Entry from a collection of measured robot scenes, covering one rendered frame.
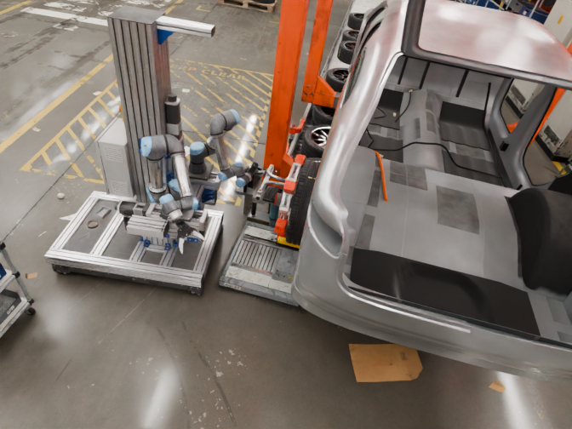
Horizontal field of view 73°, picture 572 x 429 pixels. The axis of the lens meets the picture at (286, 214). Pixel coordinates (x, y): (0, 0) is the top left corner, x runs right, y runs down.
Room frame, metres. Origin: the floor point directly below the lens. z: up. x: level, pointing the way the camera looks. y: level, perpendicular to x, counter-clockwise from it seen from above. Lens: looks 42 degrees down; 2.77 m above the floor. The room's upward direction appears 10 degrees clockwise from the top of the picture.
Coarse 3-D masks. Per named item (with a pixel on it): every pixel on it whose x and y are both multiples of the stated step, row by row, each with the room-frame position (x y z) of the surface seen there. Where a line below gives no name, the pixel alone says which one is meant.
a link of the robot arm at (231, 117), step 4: (220, 112) 2.50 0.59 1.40; (224, 112) 2.49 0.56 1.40; (228, 112) 2.50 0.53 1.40; (232, 112) 2.52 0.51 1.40; (236, 112) 2.54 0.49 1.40; (224, 116) 2.46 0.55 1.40; (228, 116) 2.47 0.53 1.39; (232, 116) 2.50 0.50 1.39; (236, 116) 2.52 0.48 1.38; (228, 120) 2.45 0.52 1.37; (232, 120) 2.48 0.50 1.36; (236, 120) 2.50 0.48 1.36; (228, 124) 2.45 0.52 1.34; (232, 124) 2.48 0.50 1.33; (236, 124) 2.52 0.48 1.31; (228, 128) 2.49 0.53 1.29; (224, 132) 2.53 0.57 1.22; (224, 136) 2.57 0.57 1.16; (208, 140) 2.61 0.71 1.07; (212, 140) 2.58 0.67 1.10; (208, 144) 2.59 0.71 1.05; (212, 144) 2.59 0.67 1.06; (208, 148) 2.58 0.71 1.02; (212, 148) 2.58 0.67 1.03; (212, 152) 2.60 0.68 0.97
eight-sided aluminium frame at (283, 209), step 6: (294, 168) 2.39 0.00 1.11; (300, 168) 2.44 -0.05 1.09; (294, 180) 2.22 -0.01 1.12; (282, 198) 2.12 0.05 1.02; (288, 198) 2.13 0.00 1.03; (282, 204) 2.09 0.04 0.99; (288, 204) 2.10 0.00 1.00; (282, 210) 2.07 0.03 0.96; (288, 210) 2.07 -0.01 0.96; (288, 216) 2.40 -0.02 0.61; (288, 222) 2.32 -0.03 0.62
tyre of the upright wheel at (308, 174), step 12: (312, 168) 2.33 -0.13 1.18; (300, 180) 2.19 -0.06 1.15; (312, 180) 2.21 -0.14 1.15; (300, 192) 2.12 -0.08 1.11; (300, 204) 2.06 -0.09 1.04; (300, 216) 2.02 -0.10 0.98; (288, 228) 2.00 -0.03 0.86; (300, 228) 2.00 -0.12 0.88; (288, 240) 2.03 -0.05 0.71; (300, 240) 2.00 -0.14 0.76
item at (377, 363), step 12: (360, 348) 1.67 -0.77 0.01; (372, 348) 1.69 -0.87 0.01; (384, 348) 1.71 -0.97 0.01; (396, 348) 1.73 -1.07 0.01; (408, 348) 1.74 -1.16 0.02; (360, 360) 1.57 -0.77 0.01; (372, 360) 1.59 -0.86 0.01; (384, 360) 1.61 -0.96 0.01; (396, 360) 1.62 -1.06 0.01; (408, 360) 1.64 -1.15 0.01; (360, 372) 1.47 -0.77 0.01; (372, 372) 1.49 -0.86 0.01; (384, 372) 1.51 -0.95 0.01; (396, 372) 1.52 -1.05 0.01; (408, 372) 1.54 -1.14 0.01
